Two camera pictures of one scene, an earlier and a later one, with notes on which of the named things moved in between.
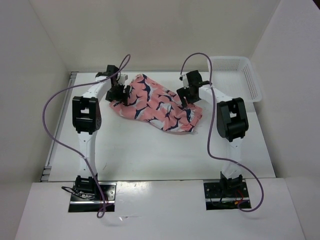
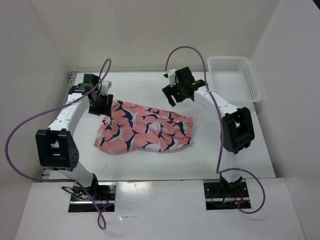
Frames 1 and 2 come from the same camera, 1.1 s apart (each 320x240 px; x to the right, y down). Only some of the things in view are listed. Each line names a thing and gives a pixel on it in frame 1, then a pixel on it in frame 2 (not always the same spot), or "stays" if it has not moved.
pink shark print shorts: [149, 100] → [134, 127]
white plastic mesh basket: [235, 77] stays
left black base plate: [79, 203] stays
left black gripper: [121, 97] → [106, 109]
